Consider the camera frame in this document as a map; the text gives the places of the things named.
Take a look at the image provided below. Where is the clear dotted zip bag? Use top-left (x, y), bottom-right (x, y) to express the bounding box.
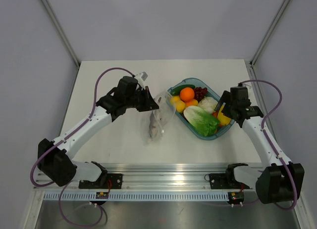
top-left (140, 91), bottom-right (176, 144)

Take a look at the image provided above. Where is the yellow peach fruit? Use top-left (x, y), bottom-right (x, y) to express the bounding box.
top-left (174, 100), bottom-right (186, 113)

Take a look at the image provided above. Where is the red grapes bunch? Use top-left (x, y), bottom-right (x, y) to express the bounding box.
top-left (194, 87), bottom-right (208, 101)

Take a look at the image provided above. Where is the aluminium mounting rail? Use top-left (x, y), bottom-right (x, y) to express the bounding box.
top-left (33, 163), bottom-right (303, 191)

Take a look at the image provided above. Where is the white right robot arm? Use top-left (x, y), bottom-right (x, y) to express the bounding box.
top-left (215, 85), bottom-right (305, 208)

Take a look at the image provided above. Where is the left aluminium frame post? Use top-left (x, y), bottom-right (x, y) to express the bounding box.
top-left (40, 0), bottom-right (81, 70)

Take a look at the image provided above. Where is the green cucumber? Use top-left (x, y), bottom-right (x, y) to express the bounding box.
top-left (170, 84), bottom-right (195, 96)

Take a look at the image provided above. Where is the right aluminium frame post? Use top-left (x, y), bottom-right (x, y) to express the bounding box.
top-left (249, 0), bottom-right (292, 68)

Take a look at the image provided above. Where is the white cauliflower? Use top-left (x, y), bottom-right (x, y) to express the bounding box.
top-left (198, 96), bottom-right (218, 114)

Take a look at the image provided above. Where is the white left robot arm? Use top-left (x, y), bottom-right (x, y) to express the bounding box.
top-left (35, 72), bottom-right (159, 188)

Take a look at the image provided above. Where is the orange fruit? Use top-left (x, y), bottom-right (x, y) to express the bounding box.
top-left (180, 87), bottom-right (195, 102)

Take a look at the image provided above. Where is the aluminium frame post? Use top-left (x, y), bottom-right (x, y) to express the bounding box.
top-left (249, 0), bottom-right (292, 68)
top-left (40, 0), bottom-right (81, 70)

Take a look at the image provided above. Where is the orange persimmon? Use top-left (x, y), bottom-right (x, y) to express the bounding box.
top-left (185, 99), bottom-right (199, 107)

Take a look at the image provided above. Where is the teal plastic basket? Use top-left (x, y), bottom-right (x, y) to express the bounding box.
top-left (168, 78), bottom-right (234, 140)

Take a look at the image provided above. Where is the yellow bell pepper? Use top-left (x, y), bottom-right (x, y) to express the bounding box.
top-left (217, 112), bottom-right (231, 126)

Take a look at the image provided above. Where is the yellow lemon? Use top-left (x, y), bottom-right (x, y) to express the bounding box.
top-left (169, 95), bottom-right (181, 105)

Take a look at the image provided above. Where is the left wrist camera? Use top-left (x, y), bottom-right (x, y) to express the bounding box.
top-left (134, 72), bottom-right (148, 82)

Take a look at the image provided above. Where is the grey toy fish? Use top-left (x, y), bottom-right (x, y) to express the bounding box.
top-left (149, 110), bottom-right (168, 140)

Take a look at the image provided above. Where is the green white lettuce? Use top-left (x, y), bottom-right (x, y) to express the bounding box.
top-left (183, 106), bottom-right (220, 137)

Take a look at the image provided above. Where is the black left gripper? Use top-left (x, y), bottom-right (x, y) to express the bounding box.
top-left (125, 86), bottom-right (159, 112)

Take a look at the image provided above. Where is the white slotted cable duct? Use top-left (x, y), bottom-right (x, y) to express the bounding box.
top-left (44, 191), bottom-right (229, 202)

